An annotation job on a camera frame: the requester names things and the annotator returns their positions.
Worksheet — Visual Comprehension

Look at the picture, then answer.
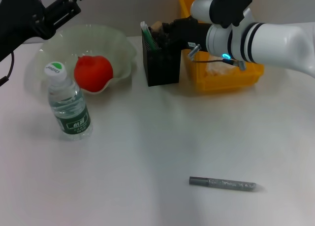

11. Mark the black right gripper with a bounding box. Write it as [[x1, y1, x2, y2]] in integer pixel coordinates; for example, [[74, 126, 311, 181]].
[[157, 16, 213, 50]]

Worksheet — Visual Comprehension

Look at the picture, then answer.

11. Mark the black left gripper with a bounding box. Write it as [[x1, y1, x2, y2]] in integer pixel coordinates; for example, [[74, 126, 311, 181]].
[[0, 0, 92, 62]]

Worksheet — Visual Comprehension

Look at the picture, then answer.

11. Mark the beige barcode eraser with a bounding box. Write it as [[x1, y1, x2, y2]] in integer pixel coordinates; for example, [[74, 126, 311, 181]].
[[150, 21, 165, 34]]

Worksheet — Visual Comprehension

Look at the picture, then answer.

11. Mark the mint green utility knife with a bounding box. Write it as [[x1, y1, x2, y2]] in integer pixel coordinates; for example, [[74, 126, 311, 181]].
[[140, 21, 157, 50]]

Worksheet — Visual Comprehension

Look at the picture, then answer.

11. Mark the white paper ball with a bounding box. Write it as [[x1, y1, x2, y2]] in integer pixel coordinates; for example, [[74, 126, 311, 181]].
[[205, 60, 239, 77]]

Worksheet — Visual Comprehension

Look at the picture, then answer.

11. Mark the red tomato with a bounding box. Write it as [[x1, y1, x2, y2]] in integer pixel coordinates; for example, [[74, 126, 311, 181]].
[[73, 55, 114, 93]]

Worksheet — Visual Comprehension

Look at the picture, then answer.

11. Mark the clear green-label water bottle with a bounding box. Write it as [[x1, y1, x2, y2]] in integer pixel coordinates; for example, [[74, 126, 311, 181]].
[[44, 61, 94, 142]]

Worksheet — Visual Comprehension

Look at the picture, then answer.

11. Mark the black mesh pen holder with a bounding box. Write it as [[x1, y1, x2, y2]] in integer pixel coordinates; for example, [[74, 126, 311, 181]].
[[141, 24, 182, 87]]

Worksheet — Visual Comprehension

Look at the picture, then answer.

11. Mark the pale green wavy fruit plate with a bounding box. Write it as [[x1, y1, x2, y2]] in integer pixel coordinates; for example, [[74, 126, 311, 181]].
[[34, 24, 137, 95]]

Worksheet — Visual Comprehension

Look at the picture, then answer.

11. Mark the grey marker pen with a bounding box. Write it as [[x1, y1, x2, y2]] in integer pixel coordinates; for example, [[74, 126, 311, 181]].
[[189, 176, 259, 193]]

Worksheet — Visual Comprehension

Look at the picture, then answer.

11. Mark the yellow plastic bin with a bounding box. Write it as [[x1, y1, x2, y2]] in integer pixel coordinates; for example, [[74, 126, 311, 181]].
[[178, 0, 265, 93]]

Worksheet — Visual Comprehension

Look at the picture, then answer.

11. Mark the grey right arm cable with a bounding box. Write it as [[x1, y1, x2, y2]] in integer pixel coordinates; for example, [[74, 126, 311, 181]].
[[188, 43, 247, 71]]

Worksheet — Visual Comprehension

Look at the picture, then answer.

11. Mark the black silver wrist camera housing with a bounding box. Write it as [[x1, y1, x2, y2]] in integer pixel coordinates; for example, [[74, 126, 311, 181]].
[[190, 0, 254, 29]]

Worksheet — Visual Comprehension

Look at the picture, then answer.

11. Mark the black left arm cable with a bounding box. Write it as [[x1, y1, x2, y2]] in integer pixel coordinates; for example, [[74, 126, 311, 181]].
[[0, 51, 15, 88]]

